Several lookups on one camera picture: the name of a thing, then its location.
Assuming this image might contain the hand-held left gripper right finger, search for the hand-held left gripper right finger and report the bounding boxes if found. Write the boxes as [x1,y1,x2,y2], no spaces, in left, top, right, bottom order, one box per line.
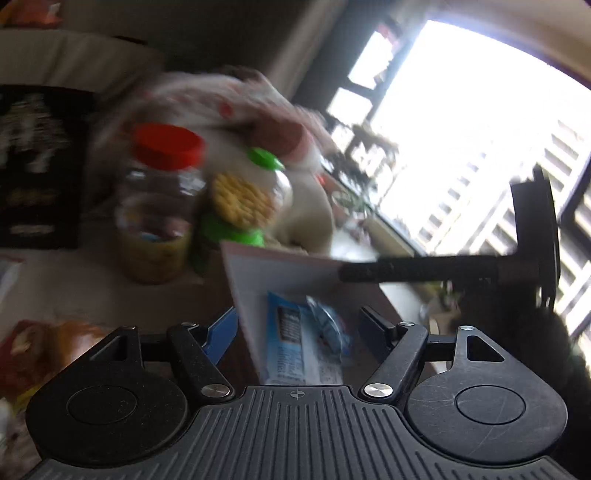
[359,305,532,405]

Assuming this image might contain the black snack pouch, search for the black snack pouch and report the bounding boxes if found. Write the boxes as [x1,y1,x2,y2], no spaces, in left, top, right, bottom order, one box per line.
[0,85,98,250]

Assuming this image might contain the green cap candy jar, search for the green cap candy jar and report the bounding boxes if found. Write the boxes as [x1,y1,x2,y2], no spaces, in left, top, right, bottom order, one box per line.
[193,147,294,275]

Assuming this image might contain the grey sofa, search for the grey sofa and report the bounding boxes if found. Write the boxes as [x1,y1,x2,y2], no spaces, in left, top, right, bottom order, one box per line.
[0,25,167,93]

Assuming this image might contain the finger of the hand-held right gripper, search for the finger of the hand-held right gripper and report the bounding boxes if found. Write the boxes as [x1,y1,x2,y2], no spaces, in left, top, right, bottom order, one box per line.
[339,253,541,284]

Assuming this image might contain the pink cardboard box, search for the pink cardboard box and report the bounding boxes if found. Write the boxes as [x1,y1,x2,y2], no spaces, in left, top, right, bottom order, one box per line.
[219,240,444,386]

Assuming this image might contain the red lid clear jar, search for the red lid clear jar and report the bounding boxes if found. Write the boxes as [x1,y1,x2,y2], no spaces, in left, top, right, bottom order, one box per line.
[115,123,207,285]

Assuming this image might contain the red orange printed packet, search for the red orange printed packet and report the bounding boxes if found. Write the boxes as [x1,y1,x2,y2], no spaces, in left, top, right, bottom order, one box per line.
[0,319,112,407]

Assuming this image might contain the pink white blanket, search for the pink white blanket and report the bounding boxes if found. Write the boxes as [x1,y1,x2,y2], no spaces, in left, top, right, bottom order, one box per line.
[139,67,340,257]

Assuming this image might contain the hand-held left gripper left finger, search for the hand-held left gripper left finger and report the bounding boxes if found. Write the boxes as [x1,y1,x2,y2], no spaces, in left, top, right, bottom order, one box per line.
[60,307,238,403]

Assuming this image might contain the blue snack packet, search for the blue snack packet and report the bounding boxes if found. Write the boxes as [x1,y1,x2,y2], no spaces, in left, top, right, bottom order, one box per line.
[264,291,355,386]

